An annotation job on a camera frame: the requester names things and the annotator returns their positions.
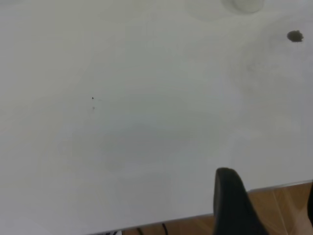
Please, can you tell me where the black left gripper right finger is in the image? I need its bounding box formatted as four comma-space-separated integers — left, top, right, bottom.
306, 180, 313, 222

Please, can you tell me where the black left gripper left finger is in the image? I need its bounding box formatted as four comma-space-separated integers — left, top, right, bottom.
213, 167, 270, 235

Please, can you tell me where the white paper cup green logo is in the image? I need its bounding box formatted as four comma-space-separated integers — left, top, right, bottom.
221, 0, 267, 14

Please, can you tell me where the dark brown liquid stain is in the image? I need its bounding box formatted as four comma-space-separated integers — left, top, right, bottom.
286, 30, 305, 44

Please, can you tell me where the black cable under table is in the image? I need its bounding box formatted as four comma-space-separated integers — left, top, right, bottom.
136, 222, 170, 235

